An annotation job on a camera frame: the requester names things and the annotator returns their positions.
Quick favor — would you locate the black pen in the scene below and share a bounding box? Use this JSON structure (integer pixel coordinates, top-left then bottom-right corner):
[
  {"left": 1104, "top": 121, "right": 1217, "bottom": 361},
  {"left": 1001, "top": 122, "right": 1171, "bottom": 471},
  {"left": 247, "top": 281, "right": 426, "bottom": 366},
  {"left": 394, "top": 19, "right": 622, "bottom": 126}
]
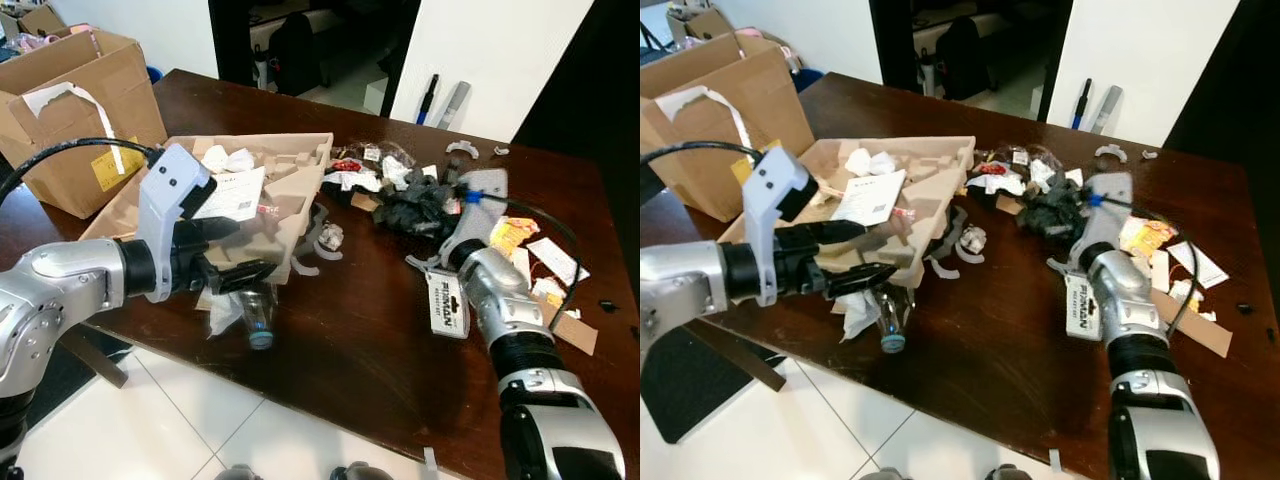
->
[
  {"left": 416, "top": 73, "right": 441, "bottom": 127},
  {"left": 1070, "top": 78, "right": 1093, "bottom": 132}
]

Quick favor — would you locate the large brown cardboard box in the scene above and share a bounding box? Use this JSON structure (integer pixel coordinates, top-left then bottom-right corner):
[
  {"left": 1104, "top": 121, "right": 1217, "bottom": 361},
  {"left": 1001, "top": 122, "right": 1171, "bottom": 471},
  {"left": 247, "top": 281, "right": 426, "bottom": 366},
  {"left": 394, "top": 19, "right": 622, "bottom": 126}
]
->
[
  {"left": 640, "top": 33, "right": 816, "bottom": 223},
  {"left": 0, "top": 28, "right": 169, "bottom": 219}
]

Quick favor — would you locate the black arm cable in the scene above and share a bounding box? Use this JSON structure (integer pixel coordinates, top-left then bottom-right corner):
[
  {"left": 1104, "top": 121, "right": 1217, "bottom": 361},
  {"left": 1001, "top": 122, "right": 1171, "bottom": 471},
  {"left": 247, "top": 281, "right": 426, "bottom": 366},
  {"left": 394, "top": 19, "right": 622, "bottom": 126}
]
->
[
  {"left": 640, "top": 139, "right": 773, "bottom": 171},
  {"left": 1100, "top": 198, "right": 1205, "bottom": 338},
  {"left": 0, "top": 137, "right": 161, "bottom": 206},
  {"left": 478, "top": 195, "right": 586, "bottom": 333}
]

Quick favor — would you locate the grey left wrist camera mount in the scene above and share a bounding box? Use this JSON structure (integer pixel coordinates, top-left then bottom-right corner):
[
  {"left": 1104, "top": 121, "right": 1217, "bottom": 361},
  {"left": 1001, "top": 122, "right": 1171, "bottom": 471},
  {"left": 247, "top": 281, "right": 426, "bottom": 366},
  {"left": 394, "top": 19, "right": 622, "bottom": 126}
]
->
[
  {"left": 136, "top": 143, "right": 217, "bottom": 304},
  {"left": 745, "top": 145, "right": 823, "bottom": 307}
]

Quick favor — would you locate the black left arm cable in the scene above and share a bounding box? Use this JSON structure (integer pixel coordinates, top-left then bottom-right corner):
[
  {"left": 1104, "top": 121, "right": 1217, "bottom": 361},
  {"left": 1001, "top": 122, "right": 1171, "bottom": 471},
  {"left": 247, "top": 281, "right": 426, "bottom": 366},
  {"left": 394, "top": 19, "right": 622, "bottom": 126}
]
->
[
  {"left": 0, "top": 137, "right": 161, "bottom": 206},
  {"left": 640, "top": 139, "right": 773, "bottom": 171}
]

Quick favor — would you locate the small brown cardboard box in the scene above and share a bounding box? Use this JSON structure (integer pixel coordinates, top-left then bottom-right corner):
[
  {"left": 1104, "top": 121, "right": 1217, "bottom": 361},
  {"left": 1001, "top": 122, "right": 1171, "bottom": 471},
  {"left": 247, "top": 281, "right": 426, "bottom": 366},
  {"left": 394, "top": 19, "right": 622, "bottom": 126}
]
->
[
  {"left": 0, "top": 3, "right": 67, "bottom": 41},
  {"left": 665, "top": 5, "right": 736, "bottom": 43}
]

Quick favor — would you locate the black backpack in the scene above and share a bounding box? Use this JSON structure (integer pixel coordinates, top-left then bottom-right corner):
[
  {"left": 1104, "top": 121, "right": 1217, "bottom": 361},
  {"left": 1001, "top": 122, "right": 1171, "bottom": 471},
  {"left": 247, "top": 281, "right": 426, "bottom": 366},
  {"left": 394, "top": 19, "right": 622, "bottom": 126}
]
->
[
  {"left": 268, "top": 12, "right": 323, "bottom": 97},
  {"left": 940, "top": 15, "right": 993, "bottom": 101}
]

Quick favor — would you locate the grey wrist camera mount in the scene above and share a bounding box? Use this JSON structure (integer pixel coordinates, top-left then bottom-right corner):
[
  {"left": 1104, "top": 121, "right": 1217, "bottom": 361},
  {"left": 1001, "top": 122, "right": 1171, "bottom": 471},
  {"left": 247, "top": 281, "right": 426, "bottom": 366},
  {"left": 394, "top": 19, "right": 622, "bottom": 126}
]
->
[
  {"left": 437, "top": 168, "right": 511, "bottom": 269},
  {"left": 136, "top": 143, "right": 217, "bottom": 304},
  {"left": 745, "top": 145, "right": 823, "bottom": 307},
  {"left": 1068, "top": 172, "right": 1136, "bottom": 269}
]

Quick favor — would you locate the white printed paper card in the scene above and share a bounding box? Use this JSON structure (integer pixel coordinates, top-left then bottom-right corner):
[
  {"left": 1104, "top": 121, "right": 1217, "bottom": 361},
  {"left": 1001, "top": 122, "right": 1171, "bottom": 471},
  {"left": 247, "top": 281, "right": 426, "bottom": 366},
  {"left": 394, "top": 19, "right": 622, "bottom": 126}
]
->
[
  {"left": 830, "top": 168, "right": 908, "bottom": 227},
  {"left": 193, "top": 167, "right": 267, "bottom": 223}
]

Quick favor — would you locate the white paper label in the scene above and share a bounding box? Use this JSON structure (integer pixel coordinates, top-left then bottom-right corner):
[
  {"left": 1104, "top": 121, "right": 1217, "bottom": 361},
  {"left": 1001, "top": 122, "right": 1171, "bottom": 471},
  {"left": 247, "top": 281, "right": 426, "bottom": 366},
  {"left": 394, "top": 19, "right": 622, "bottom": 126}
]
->
[
  {"left": 526, "top": 237, "right": 592, "bottom": 287},
  {"left": 1165, "top": 240, "right": 1231, "bottom": 291}
]

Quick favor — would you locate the brown cardboard strip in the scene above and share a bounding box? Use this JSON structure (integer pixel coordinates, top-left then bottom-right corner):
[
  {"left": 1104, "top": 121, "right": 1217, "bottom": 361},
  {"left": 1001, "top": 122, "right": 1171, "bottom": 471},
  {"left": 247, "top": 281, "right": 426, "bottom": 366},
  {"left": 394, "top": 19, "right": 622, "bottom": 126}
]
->
[
  {"left": 535, "top": 295, "right": 600, "bottom": 357},
  {"left": 1150, "top": 288, "right": 1235, "bottom": 359}
]

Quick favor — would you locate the white torn paper strip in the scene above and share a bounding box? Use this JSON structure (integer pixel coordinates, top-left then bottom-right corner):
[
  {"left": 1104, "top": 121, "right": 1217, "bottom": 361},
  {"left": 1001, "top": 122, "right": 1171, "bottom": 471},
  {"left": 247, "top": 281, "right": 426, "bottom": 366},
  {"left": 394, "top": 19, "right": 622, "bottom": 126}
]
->
[
  {"left": 22, "top": 82, "right": 126, "bottom": 176},
  {"left": 655, "top": 85, "right": 751, "bottom": 151}
]

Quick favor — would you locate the white orange printed wrapper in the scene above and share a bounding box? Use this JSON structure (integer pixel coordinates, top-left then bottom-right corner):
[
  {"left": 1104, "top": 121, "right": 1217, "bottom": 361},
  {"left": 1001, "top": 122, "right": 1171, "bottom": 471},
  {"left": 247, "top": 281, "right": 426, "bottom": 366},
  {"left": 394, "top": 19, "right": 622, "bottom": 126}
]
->
[
  {"left": 530, "top": 277, "right": 571, "bottom": 311},
  {"left": 1170, "top": 280, "right": 1216, "bottom": 321}
]

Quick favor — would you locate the yellow snack wrapper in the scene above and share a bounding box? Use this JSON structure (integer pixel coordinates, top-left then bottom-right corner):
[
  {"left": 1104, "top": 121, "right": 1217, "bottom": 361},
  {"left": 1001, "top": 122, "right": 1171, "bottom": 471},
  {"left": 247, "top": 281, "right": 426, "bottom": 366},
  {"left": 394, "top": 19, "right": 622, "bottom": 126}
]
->
[
  {"left": 1118, "top": 215, "right": 1179, "bottom": 259},
  {"left": 488, "top": 216, "right": 542, "bottom": 261}
]

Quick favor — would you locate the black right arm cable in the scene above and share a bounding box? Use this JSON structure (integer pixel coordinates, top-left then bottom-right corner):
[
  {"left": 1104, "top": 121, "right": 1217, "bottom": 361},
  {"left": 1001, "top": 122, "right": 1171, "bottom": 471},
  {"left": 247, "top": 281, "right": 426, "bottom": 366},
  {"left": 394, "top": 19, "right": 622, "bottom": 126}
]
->
[
  {"left": 478, "top": 195, "right": 586, "bottom": 333},
  {"left": 1100, "top": 198, "right": 1205, "bottom": 338}
]

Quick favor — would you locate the clear plastic bottle blue cap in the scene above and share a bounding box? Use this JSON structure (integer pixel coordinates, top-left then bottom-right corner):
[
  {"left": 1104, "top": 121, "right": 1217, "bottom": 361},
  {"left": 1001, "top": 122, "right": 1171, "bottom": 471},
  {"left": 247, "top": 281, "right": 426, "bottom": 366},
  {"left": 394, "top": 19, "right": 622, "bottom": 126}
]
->
[
  {"left": 233, "top": 283, "right": 280, "bottom": 351},
  {"left": 872, "top": 290, "right": 909, "bottom": 354}
]

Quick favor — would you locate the brown moulded pulp tray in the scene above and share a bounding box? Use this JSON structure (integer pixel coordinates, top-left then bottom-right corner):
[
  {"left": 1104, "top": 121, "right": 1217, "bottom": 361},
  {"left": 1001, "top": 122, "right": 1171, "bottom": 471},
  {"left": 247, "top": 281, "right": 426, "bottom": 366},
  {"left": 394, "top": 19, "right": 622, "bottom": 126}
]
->
[
  {"left": 80, "top": 132, "right": 336, "bottom": 286},
  {"left": 718, "top": 136, "right": 977, "bottom": 289}
]

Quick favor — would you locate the black foam scraps pile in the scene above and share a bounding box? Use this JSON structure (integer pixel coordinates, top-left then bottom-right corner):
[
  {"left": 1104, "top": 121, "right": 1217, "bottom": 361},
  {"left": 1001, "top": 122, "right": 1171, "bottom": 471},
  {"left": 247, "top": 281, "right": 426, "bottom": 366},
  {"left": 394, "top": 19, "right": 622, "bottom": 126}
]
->
[
  {"left": 375, "top": 165, "right": 463, "bottom": 241},
  {"left": 1020, "top": 170, "right": 1093, "bottom": 241}
]

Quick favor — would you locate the grey marker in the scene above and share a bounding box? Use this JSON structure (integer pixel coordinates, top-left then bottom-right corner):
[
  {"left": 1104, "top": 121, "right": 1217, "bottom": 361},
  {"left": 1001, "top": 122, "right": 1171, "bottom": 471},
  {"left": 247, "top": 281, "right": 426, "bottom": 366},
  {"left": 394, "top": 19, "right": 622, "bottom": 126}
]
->
[
  {"left": 1090, "top": 85, "right": 1124, "bottom": 136},
  {"left": 436, "top": 81, "right": 472, "bottom": 130}
]

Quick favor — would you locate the yellow box label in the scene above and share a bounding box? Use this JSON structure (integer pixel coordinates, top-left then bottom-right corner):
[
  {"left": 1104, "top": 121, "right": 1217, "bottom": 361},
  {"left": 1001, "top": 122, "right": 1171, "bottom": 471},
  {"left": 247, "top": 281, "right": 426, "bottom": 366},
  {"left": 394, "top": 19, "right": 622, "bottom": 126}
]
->
[
  {"left": 92, "top": 137, "right": 146, "bottom": 193},
  {"left": 730, "top": 140, "right": 781, "bottom": 186}
]

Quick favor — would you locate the white snack wrapper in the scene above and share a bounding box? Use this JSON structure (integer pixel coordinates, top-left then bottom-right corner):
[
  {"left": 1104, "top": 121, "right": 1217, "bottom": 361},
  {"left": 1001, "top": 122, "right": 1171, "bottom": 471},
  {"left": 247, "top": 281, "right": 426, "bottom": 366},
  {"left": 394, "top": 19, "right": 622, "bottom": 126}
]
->
[
  {"left": 965, "top": 173, "right": 1028, "bottom": 197},
  {"left": 321, "top": 170, "right": 384, "bottom": 194}
]

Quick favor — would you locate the crumpled white plastic wrap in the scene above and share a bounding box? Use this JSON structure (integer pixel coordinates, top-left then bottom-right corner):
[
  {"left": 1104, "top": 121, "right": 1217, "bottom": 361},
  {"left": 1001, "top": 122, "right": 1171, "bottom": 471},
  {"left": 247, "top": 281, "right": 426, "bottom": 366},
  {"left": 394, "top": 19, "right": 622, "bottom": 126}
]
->
[
  {"left": 195, "top": 288, "right": 246, "bottom": 338},
  {"left": 835, "top": 292, "right": 881, "bottom": 343}
]

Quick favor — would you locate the black floor mat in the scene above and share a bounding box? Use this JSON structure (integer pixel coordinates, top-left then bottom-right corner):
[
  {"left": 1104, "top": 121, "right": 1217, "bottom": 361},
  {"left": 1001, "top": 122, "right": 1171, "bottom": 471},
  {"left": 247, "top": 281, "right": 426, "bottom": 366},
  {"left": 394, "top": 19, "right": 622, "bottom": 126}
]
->
[
  {"left": 640, "top": 325, "right": 791, "bottom": 446},
  {"left": 25, "top": 325, "right": 133, "bottom": 433}
]

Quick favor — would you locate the brown wooden table strut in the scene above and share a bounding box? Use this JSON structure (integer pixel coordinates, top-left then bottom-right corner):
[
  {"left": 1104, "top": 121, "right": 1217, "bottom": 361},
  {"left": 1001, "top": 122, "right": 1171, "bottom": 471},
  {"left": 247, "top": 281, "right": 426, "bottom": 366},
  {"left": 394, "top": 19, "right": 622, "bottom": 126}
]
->
[
  {"left": 683, "top": 318, "right": 788, "bottom": 394},
  {"left": 58, "top": 325, "right": 130, "bottom": 390}
]

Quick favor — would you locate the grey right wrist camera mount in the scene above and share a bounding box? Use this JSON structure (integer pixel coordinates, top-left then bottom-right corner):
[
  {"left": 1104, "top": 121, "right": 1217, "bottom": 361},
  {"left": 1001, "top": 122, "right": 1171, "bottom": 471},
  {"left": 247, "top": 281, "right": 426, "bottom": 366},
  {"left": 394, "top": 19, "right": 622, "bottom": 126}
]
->
[
  {"left": 437, "top": 168, "right": 511, "bottom": 269},
  {"left": 1068, "top": 172, "right": 1136, "bottom": 269}
]

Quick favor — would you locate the crumpled white tissue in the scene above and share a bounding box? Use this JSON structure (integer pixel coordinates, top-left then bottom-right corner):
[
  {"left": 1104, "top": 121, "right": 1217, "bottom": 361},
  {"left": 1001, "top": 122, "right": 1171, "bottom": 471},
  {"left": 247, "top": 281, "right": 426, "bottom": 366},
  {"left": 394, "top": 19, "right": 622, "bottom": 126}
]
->
[
  {"left": 845, "top": 148, "right": 898, "bottom": 178},
  {"left": 200, "top": 145, "right": 257, "bottom": 177}
]

